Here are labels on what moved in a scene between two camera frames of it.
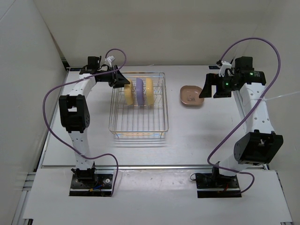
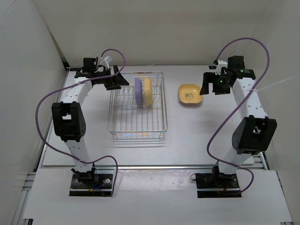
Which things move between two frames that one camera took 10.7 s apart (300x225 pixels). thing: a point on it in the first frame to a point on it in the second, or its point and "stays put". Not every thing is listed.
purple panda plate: [139, 86] stays put
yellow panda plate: [129, 93] to [190, 93]
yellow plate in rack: [149, 91] stays put
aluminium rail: [130, 167] stays put
